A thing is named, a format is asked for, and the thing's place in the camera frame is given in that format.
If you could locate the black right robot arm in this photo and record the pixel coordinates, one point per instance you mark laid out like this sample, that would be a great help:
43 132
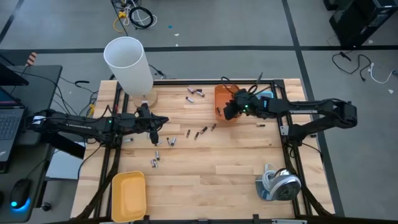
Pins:
311 107

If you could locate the black side desk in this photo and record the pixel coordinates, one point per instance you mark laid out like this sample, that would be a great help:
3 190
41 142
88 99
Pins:
40 93

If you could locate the black aluminium table frame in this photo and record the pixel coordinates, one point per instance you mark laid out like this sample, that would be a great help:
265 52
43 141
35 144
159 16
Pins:
186 82

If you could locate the black computer mouse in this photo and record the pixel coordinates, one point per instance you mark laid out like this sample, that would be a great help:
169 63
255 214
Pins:
20 191

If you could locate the blue calculator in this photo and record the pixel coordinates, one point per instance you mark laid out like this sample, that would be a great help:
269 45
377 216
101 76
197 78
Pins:
270 94

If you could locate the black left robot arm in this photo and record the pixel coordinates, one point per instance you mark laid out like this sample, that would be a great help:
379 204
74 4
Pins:
77 126

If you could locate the black monitor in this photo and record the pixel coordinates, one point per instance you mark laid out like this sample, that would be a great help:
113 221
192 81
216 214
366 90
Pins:
9 77

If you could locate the silver purple battery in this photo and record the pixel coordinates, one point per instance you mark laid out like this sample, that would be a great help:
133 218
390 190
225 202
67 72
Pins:
190 90
200 94
189 99

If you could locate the black computer tower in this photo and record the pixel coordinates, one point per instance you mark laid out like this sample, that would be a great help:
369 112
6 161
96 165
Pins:
357 21

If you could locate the black laptop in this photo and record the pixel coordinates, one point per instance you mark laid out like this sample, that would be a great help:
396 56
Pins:
11 124

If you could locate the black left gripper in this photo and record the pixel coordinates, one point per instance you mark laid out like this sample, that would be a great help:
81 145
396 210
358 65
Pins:
146 123

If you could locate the black caster wheel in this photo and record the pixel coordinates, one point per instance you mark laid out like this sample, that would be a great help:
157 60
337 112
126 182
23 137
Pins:
46 206

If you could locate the orange black striped block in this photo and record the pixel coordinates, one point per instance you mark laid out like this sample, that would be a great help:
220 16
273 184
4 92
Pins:
31 59

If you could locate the dark brown battery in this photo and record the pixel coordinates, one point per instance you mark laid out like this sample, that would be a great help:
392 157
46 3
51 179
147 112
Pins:
198 90

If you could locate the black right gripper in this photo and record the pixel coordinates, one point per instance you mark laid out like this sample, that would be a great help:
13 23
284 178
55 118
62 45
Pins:
245 104

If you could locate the orange plastic bin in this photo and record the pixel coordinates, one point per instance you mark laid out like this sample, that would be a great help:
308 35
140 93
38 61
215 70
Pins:
220 96

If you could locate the silver mounting bracket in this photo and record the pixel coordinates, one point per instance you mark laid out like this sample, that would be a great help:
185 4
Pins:
283 130

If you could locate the white cylinder table lamp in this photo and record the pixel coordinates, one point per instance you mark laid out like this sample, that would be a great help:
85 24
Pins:
127 68

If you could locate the black clamp lever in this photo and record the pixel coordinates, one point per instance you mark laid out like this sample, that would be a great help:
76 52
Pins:
260 78

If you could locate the grey round device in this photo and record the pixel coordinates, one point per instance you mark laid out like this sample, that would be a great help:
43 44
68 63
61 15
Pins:
284 186

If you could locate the white box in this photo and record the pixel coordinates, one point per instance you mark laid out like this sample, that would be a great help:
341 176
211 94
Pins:
62 166

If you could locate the black slanted panel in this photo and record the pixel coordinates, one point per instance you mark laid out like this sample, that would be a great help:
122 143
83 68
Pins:
68 148

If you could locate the yellow plastic bin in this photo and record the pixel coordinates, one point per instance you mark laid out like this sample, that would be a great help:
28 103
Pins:
129 197

